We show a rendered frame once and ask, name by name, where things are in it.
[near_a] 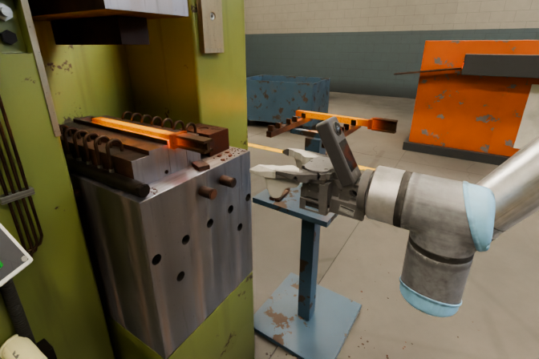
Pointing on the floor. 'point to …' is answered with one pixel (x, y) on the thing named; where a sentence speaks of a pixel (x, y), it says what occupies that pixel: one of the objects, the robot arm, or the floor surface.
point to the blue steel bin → (285, 98)
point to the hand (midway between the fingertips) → (269, 157)
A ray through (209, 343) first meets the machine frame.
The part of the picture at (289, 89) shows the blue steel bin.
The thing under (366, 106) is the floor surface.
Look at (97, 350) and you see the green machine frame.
